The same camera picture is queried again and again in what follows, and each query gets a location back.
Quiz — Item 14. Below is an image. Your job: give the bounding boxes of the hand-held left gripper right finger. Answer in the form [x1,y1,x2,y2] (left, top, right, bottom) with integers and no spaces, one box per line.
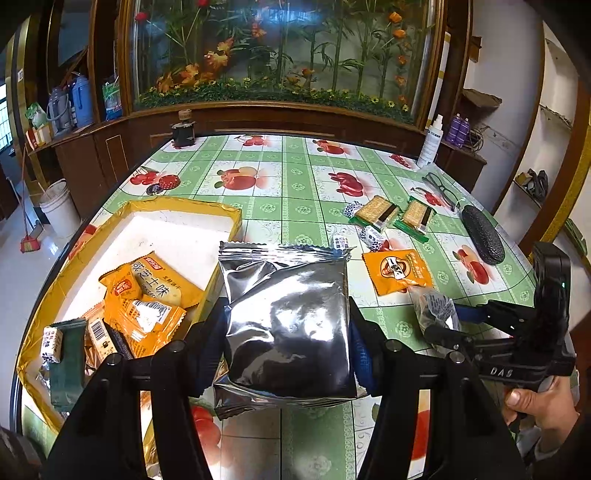
[348,295,527,480]

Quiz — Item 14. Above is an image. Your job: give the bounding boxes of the grey thermos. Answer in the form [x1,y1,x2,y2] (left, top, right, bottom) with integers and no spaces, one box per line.
[46,87,74,134]

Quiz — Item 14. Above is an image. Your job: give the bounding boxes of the black glasses case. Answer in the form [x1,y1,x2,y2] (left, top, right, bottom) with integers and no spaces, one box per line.
[462,204,506,266]

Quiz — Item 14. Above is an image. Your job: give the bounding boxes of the blue thermos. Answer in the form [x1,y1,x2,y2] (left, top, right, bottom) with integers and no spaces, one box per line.
[70,75,95,127]

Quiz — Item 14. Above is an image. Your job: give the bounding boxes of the brown wooden cabinet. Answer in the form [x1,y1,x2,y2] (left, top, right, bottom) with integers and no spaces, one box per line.
[28,0,488,222]

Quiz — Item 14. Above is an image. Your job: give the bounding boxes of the dark ink bottle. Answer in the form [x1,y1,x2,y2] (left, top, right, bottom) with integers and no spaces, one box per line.
[172,109,197,147]

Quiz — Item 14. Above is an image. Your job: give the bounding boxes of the dark shoes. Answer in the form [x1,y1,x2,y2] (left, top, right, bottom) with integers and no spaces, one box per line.
[515,168,550,201]

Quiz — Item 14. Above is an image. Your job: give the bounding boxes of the orange monkey print packet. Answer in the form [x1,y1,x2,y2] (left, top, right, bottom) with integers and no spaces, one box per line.
[361,248,435,297]

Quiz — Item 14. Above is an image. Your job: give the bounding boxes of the small white candy bar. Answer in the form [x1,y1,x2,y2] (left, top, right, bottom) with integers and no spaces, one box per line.
[41,325,63,363]

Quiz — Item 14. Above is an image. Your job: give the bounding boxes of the blue green detergent bag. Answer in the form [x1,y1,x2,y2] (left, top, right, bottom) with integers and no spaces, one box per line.
[102,76,124,121]

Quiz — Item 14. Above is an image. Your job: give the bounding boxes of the large silver snack packet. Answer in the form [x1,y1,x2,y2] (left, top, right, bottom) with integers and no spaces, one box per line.
[213,241,370,418]

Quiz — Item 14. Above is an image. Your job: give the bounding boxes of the red broom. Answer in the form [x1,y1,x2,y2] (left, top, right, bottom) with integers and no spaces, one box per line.
[18,148,43,254]

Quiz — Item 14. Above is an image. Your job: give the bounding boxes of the green white bag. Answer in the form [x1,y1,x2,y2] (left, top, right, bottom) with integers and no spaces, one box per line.
[25,102,49,130]

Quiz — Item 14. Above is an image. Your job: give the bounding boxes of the black eyeglasses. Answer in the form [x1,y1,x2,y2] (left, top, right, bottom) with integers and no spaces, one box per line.
[410,172,465,214]

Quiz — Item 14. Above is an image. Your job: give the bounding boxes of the yellow-taped white foam box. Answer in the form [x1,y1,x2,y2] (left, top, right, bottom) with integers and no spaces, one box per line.
[15,198,244,467]

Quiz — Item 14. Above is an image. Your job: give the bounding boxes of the white plastic bucket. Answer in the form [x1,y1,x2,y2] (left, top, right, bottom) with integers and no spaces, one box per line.
[39,179,83,237]

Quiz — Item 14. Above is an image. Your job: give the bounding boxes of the white spray bottle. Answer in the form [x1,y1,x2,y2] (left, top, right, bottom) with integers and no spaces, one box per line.
[417,114,445,169]

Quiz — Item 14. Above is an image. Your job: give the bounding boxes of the red white box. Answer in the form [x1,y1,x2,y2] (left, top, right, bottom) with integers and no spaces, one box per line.
[25,124,55,149]

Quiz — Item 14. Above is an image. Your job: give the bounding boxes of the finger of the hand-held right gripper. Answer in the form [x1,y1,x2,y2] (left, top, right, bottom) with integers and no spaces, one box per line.
[455,300,536,335]
[424,325,509,358]

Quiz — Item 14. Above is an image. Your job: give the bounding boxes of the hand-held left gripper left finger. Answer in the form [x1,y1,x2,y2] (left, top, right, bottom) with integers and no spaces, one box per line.
[44,296,229,480]

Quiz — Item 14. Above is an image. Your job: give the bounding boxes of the green-edged cracker packet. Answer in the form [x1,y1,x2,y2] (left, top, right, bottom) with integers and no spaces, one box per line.
[393,196,437,241]
[348,195,400,233]

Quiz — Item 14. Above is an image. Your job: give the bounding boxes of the clear packet of dark snacks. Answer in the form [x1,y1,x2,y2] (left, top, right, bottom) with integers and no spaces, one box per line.
[411,286,462,342]

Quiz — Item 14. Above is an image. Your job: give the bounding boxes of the brown barcode snack packet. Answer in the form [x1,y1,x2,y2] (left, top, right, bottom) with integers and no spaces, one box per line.
[83,307,121,370]

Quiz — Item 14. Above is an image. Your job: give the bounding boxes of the person's right hand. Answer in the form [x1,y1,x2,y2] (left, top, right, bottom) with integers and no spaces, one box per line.
[503,376,580,446]

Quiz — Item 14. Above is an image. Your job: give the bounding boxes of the orange yellow biscuit packet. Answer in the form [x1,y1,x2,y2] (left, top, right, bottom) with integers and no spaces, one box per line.
[99,251,206,308]

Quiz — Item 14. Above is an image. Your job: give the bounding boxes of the dark green snack packet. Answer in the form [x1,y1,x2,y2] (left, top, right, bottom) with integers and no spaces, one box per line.
[48,318,88,409]

